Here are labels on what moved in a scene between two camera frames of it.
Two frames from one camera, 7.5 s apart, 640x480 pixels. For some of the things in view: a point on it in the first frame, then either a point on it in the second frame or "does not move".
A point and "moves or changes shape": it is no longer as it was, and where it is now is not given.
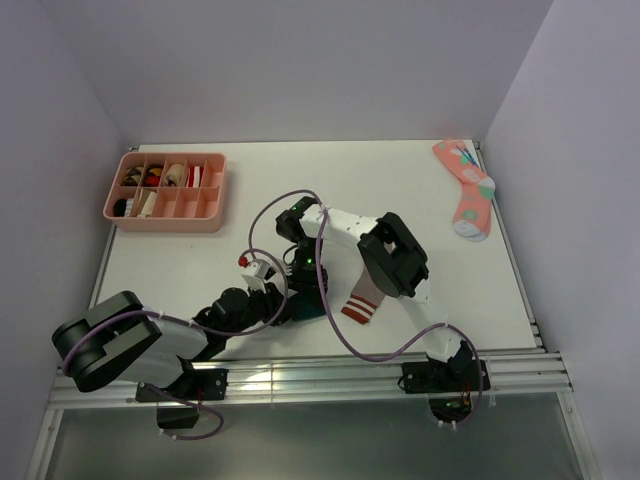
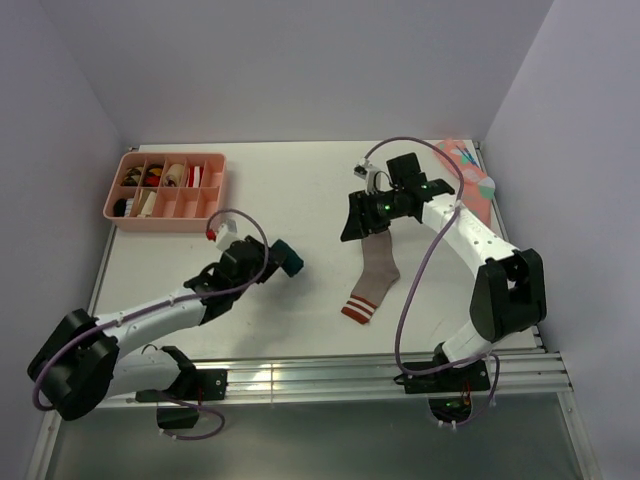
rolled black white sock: x=123 y=207 does not move
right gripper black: x=300 y=280 to x=358 y=225
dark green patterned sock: x=307 y=308 moves or changes shape
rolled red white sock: x=195 y=176 does not move
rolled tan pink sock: x=174 y=175 does not move
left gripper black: x=273 y=300 to x=271 y=266
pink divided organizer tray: x=168 y=192 does not move
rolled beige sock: x=149 y=205 does not move
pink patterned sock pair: x=473 y=214 does not move
